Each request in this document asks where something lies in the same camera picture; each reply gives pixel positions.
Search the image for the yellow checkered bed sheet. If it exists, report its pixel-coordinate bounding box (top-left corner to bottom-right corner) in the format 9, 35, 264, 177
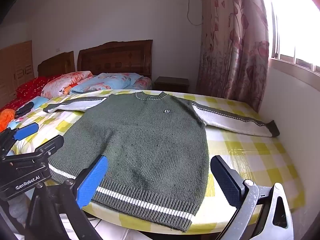
7, 89, 306, 236

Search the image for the dark wooden nightstand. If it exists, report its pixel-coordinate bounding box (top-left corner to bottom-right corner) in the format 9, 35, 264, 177
153, 76, 190, 94

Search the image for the red patterned pillow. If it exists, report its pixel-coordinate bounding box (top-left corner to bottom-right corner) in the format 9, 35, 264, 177
0, 75, 63, 112

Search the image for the pink floral folded quilt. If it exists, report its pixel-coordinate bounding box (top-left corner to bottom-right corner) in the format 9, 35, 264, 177
41, 71, 94, 98

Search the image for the light blue cloth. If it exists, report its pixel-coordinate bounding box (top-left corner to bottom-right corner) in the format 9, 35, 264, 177
32, 96, 50, 110

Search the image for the window with bars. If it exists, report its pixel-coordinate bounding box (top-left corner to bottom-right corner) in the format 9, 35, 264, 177
260, 0, 320, 75

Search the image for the small wooden headboard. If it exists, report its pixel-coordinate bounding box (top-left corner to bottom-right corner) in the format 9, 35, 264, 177
37, 51, 76, 78

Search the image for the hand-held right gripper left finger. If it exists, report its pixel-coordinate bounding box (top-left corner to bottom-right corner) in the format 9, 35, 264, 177
25, 155, 109, 240

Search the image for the blue floral folded quilt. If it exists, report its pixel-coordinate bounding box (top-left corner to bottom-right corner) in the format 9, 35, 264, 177
70, 72, 144, 94

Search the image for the green knit sweater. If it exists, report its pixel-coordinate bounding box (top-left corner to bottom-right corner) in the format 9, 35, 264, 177
43, 91, 280, 232

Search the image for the large wooden headboard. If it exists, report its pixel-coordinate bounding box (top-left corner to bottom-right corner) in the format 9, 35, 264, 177
77, 39, 153, 81

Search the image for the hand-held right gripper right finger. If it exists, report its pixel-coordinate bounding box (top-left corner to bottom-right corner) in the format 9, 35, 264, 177
210, 155, 294, 240

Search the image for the black object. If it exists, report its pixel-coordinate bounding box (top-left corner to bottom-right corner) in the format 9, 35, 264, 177
14, 102, 34, 118

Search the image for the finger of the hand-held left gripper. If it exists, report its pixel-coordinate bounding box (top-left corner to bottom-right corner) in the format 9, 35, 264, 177
35, 134, 65, 157
0, 123, 39, 155

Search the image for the pink floral curtain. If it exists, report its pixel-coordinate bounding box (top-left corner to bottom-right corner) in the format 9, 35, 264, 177
196, 0, 271, 112

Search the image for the white wall cable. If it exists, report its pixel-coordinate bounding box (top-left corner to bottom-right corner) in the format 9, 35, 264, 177
187, 0, 202, 26

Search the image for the orange cloth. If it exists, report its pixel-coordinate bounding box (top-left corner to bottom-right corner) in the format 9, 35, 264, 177
0, 108, 16, 132

